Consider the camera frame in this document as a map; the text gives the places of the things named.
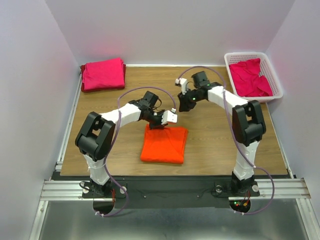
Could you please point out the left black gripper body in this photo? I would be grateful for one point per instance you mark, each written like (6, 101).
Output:
(152, 118)

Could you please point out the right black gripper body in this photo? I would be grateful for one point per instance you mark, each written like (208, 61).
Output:
(196, 96)

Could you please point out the orange t shirt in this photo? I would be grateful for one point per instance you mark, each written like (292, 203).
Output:
(165, 146)

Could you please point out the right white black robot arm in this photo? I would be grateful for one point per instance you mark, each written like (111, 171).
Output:
(245, 118)

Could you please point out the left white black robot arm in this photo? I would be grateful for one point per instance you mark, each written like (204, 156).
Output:
(98, 133)

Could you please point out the crumpled pink t shirt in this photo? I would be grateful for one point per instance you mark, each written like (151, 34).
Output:
(247, 80)

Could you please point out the folded pink t shirt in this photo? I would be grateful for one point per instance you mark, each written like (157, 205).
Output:
(107, 73)

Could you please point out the pink plastic basket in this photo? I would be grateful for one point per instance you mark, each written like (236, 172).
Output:
(266, 69)

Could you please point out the folded dark red t shirt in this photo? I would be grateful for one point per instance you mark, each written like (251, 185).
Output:
(82, 69)

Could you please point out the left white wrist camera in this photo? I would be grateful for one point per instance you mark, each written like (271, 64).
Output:
(169, 117)

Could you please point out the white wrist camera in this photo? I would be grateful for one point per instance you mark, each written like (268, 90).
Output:
(183, 84)
(169, 117)

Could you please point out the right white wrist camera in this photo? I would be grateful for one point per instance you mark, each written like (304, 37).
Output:
(183, 84)

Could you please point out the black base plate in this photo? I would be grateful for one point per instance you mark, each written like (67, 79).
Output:
(154, 192)

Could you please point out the aluminium frame rail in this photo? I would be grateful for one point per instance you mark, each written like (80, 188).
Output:
(209, 150)

